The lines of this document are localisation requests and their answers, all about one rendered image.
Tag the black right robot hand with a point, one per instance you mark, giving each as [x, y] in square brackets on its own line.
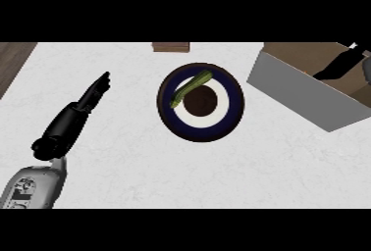
[339, 65]

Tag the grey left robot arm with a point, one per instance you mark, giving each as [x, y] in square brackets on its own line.
[30, 188]

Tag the green zucchini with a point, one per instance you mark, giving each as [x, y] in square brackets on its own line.
[191, 87]

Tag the small brown wooden block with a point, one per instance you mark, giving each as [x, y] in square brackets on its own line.
[171, 47]

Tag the grey cardboard box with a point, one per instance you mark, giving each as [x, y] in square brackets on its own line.
[310, 94]

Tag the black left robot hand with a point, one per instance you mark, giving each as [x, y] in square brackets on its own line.
[66, 125]

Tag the dark blue and white plate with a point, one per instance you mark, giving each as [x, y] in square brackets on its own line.
[231, 98]

